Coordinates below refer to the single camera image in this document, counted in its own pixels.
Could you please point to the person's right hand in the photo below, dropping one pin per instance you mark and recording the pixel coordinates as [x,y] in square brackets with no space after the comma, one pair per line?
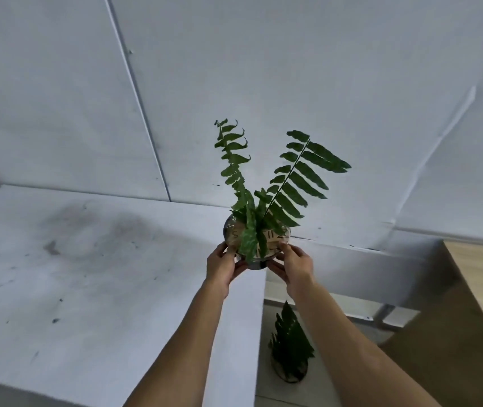
[296,269]

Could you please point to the person's left hand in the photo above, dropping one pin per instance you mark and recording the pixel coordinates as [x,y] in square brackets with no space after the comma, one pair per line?
[219,269]

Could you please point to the person's left thumb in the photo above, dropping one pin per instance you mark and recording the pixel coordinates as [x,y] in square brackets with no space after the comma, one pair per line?
[222,249]

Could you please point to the person's right thumb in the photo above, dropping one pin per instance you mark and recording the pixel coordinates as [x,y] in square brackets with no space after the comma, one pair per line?
[291,249]

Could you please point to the round glass vase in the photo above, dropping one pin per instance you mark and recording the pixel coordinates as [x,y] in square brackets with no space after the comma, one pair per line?
[276,241]

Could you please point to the person's left forearm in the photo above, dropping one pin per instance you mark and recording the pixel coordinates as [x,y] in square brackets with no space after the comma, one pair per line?
[182,351]

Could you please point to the person's right forearm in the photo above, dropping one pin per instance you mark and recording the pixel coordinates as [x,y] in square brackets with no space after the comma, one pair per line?
[351,356]

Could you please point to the speckled green leaf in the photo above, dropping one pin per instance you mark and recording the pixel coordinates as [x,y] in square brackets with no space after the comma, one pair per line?
[248,241]

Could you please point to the broad green fern frond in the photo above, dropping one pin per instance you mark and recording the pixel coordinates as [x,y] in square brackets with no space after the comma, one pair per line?
[298,173]

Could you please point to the bunch of dark green leaves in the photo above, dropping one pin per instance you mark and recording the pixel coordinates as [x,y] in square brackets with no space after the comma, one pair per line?
[290,339]

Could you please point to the narrow curled green fern frond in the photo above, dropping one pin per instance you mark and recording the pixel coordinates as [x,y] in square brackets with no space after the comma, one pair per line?
[233,158]

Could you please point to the small round plant pot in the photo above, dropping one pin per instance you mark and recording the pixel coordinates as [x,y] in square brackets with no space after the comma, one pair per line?
[288,375]

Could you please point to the light wooden table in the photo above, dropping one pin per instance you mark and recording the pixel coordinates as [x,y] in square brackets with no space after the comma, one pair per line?
[479,317]

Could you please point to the white metal table frame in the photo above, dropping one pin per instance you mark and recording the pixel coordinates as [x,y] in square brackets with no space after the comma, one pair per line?
[360,309]

